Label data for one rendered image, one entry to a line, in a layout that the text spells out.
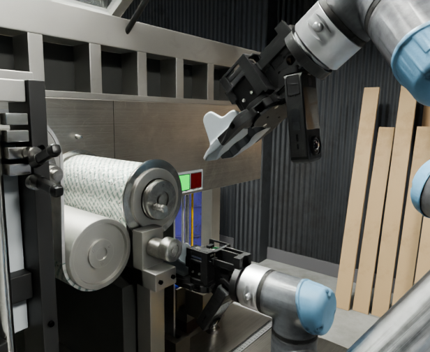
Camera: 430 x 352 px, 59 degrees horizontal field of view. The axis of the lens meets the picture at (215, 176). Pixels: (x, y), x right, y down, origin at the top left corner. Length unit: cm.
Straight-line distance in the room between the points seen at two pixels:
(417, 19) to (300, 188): 324
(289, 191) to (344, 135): 72
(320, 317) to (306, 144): 27
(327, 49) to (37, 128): 33
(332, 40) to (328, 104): 299
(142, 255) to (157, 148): 54
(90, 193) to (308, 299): 44
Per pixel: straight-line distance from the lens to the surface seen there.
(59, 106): 98
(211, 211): 167
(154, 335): 76
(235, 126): 51
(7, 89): 44
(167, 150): 120
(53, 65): 107
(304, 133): 49
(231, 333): 97
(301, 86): 49
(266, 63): 52
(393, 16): 42
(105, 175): 76
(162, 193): 72
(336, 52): 48
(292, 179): 362
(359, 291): 311
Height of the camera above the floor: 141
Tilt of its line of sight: 9 degrees down
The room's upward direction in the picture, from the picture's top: 1 degrees clockwise
